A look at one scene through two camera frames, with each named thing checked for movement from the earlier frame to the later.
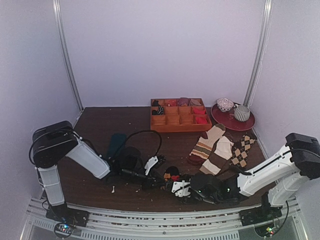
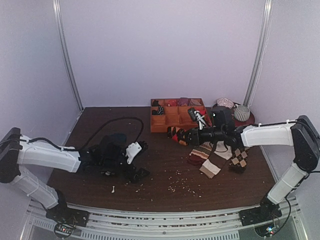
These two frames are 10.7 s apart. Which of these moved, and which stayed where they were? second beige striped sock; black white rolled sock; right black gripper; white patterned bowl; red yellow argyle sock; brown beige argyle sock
Moved: right black gripper; red yellow argyle sock
Stayed: brown beige argyle sock; black white rolled sock; second beige striped sock; white patterned bowl
